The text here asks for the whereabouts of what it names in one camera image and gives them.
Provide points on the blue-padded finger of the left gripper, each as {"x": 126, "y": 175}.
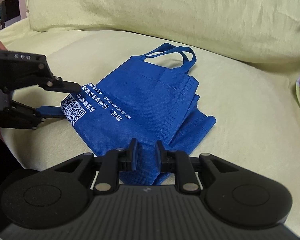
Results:
{"x": 50, "y": 112}
{"x": 57, "y": 84}

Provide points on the black cabinet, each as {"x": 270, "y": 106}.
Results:
{"x": 9, "y": 12}

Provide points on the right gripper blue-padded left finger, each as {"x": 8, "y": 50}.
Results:
{"x": 112, "y": 164}

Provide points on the blue non-woven shopping bag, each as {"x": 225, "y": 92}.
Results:
{"x": 149, "y": 97}

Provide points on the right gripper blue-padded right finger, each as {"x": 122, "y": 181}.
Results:
{"x": 181, "y": 165}

